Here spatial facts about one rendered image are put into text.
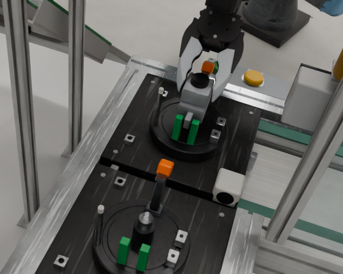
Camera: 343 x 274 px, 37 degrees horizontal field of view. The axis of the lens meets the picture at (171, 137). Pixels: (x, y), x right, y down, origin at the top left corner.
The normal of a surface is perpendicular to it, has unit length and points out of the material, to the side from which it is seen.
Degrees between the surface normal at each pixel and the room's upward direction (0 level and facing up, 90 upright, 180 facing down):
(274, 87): 0
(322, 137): 90
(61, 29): 90
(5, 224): 0
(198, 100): 91
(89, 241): 0
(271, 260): 90
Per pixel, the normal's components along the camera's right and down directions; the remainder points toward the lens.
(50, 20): 0.88, 0.42
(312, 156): -0.29, 0.66
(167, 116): 0.14, -0.68
